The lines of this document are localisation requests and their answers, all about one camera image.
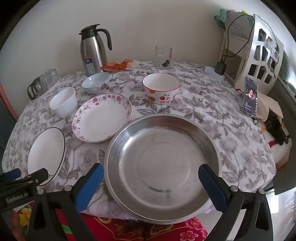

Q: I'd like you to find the large steel basin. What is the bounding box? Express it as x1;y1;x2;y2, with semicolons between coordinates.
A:
104;114;221;224

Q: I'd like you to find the floral rim white plate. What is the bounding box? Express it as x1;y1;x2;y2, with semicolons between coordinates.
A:
72;93;132;143

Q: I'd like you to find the white square bowl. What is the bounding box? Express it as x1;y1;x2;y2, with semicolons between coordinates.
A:
49;87;78;118

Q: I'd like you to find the pale blue ceramic bowl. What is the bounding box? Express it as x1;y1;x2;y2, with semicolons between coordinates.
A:
81;72;111;94

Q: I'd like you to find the red rim strawberry bowl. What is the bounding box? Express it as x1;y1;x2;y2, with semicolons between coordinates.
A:
142;73;181;104

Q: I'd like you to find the red floral cloth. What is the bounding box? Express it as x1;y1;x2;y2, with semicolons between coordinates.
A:
11;202;208;241

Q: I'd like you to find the floral grey tablecloth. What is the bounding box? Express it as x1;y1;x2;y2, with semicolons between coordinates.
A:
1;60;277;220

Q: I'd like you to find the smartphone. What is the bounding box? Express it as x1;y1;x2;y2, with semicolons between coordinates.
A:
243;77;258;116

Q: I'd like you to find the small drinking glass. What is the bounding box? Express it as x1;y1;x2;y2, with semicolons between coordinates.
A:
46;68;61;88

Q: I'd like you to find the white power strip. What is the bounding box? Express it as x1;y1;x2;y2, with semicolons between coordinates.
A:
204;66;225;81

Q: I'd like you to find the black power adapter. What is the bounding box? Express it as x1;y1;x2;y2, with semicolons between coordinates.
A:
215;61;227;75

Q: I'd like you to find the left orange snack packet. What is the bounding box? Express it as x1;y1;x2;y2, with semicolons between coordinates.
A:
101;61;121;72

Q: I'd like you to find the orange snack packet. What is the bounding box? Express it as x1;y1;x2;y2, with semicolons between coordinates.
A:
101;61;121;72
118;59;139;70

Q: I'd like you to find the white plastic chair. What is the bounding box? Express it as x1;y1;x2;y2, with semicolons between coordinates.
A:
234;15;284;95

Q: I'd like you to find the right orange snack packet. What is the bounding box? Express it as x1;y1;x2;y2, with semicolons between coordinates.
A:
118;59;139;70

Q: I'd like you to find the dark hair clip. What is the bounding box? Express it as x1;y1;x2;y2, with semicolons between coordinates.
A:
162;59;170;68

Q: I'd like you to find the stainless steel thermos jug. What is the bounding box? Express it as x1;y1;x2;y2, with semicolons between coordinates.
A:
79;24;112;77

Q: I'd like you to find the glass mug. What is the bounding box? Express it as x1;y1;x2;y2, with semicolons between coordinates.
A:
154;45;173;69

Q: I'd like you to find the white shelf unit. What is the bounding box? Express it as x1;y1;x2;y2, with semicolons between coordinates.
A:
215;10;254;81

